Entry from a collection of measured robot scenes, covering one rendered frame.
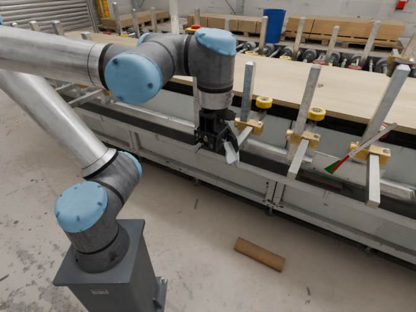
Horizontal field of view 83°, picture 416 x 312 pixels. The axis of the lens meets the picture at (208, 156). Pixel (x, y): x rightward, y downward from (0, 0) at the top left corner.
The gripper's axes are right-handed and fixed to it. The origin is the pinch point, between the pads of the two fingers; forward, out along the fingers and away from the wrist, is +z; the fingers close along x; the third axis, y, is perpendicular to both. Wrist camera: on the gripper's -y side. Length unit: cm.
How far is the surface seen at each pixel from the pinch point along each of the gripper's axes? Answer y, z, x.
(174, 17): -137, -17, -114
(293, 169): -18.7, 9.1, 21.9
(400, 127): -63, 4, 55
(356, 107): -72, 4, 37
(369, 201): -14.3, 8.5, 45.8
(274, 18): -575, 37, -150
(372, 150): -42, 7, 46
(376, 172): -30, 8, 47
